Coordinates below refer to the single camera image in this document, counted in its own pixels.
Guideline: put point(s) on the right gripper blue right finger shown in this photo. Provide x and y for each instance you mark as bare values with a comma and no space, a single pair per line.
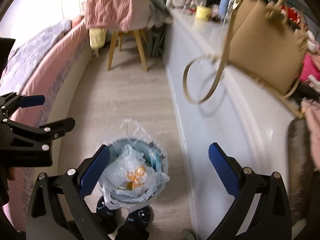
227,168

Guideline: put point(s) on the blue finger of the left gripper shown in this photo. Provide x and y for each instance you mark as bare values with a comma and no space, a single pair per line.
45,129
11,102

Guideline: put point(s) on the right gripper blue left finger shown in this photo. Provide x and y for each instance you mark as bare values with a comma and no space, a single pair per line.
91,169

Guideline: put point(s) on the clear bag with orange wrapper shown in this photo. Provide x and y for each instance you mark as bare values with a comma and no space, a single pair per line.
134,173

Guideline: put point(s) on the grey trash bin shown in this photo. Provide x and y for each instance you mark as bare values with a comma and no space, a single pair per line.
136,169

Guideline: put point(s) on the clear bin liner bag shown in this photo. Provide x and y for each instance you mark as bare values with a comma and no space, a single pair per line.
135,164

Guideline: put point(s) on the pink sheeted bed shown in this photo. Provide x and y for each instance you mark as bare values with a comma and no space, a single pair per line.
57,78

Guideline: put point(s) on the black slipper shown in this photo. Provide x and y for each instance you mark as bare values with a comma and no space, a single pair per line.
106,217
135,225

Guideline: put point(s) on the white low cabinet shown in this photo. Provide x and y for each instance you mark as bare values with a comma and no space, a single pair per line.
243,117

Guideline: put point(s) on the brown fuzzy garment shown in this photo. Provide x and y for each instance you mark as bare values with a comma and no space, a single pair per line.
301,169

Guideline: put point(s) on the yellow cloth hanging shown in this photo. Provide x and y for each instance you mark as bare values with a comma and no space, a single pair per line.
97,37

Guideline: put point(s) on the pink clothes pile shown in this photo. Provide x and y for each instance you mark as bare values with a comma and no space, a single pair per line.
310,104

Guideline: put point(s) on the tan leather handbag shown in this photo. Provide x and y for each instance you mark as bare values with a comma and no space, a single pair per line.
261,44

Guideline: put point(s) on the pink cloth on chair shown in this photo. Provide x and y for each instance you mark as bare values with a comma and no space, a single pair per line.
109,14

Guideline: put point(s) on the yellow cup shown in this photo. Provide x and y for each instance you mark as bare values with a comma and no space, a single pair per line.
202,13

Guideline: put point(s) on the grey garment on chair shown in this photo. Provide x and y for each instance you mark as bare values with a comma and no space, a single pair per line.
159,13

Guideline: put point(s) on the blue bottle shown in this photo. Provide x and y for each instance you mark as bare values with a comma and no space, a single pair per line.
223,6

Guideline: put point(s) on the wooden chair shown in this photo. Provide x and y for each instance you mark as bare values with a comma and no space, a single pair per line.
141,17

